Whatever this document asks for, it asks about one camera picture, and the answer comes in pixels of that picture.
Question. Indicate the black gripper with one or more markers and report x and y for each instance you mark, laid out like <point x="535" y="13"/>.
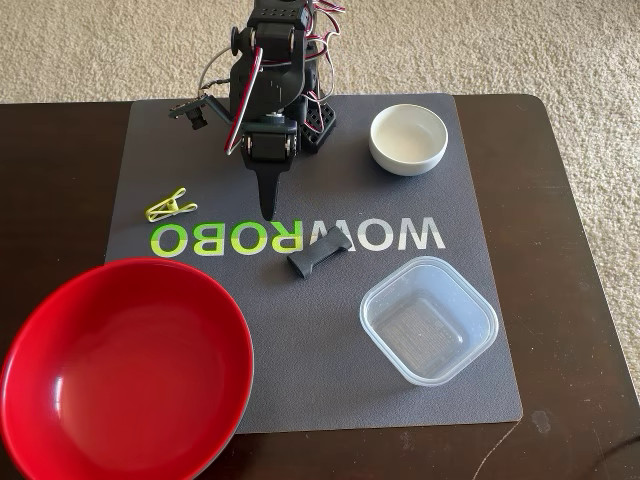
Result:
<point x="265" y="146"/>

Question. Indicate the dark grey rubber piece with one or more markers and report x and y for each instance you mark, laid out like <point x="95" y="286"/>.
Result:
<point x="317" y="252"/>

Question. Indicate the small white ceramic bowl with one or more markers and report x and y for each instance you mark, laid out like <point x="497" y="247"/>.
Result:
<point x="407" y="140"/>

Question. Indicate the clear square plastic container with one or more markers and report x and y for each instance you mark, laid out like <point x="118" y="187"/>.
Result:
<point x="430" y="325"/>

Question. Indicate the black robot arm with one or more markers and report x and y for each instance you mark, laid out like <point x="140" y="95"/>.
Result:
<point x="272" y="75"/>

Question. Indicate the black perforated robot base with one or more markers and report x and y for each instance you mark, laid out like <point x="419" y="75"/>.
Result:
<point x="320" y="125"/>

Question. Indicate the red plastic bowl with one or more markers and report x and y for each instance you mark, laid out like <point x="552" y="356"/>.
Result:
<point x="125" y="375"/>

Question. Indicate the grey WOWROBO desk mat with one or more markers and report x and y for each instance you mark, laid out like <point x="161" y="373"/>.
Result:
<point x="325" y="325"/>

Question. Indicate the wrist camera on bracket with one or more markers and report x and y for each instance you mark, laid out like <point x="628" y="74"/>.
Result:
<point x="192" y="117"/>

